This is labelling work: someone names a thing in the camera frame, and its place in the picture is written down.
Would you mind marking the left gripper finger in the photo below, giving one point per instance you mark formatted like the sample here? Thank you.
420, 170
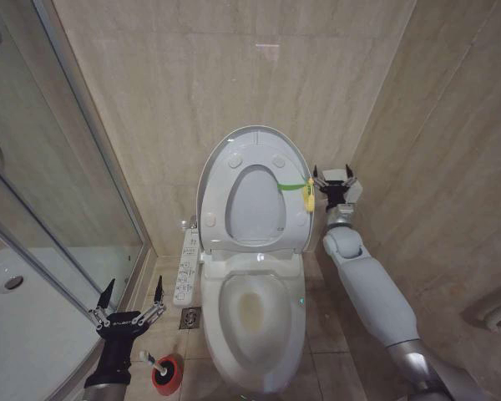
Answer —
158, 292
104, 298

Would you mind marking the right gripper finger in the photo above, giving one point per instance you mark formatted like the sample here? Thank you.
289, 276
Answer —
350, 179
318, 180

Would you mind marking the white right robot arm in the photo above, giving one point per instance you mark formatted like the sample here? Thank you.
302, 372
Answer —
371, 292

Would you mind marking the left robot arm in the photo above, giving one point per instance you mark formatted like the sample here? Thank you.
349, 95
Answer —
106, 392

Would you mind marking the toilet brush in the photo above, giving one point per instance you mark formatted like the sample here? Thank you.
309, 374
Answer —
150, 360

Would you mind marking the red toilet brush holder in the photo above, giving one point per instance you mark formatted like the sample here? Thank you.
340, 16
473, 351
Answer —
167, 378

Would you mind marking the white toilet lid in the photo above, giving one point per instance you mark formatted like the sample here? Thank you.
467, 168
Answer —
256, 133

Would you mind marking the white toilet bowl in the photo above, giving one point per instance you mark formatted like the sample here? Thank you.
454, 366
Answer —
254, 321

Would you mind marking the yellow tag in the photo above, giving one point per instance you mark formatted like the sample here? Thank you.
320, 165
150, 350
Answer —
309, 198

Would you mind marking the white bidet control panel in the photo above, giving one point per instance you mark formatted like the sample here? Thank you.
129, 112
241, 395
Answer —
187, 271

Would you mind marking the metal floor drain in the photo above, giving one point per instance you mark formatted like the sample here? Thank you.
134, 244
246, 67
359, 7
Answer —
190, 318

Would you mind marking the metal water supply valve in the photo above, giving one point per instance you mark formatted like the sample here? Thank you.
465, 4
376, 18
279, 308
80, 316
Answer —
188, 223

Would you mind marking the white shower tray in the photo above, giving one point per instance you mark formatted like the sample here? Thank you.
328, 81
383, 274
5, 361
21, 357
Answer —
29, 334

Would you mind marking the round shower drain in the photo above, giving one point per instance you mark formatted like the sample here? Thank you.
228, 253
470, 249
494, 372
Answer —
13, 282

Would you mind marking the glass shower door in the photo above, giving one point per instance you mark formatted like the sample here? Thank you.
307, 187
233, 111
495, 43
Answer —
46, 167

